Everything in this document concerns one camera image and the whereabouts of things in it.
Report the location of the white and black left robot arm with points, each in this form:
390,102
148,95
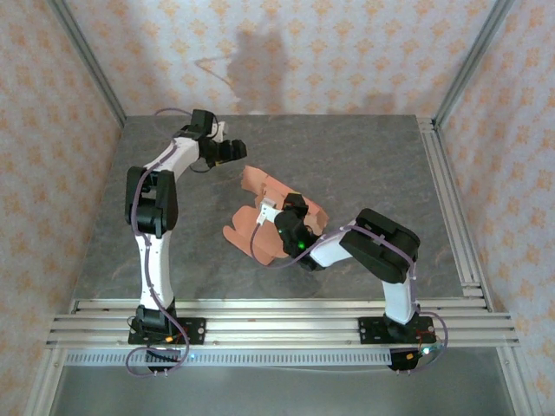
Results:
152,203

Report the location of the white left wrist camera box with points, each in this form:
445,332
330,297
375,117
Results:
221,130

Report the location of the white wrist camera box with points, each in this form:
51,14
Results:
221,130
265,212

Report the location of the narrow aluminium extrusion rail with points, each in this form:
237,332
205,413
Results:
282,305

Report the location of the aluminium frame leg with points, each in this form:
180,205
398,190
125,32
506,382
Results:
518,381
45,381

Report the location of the black controller board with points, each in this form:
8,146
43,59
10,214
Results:
403,362
162,357

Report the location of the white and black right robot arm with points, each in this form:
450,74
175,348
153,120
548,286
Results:
381,247

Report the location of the wide aluminium extrusion rail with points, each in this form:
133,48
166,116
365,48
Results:
303,336

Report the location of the aluminium frame post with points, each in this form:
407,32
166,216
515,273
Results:
86,60
473,60

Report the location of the orange paper box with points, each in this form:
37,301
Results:
245,223

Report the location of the long side aluminium rail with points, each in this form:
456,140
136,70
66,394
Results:
438,173

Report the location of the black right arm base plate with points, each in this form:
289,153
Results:
368,331

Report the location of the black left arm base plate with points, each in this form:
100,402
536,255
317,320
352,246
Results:
197,331

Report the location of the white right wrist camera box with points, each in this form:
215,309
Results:
265,212

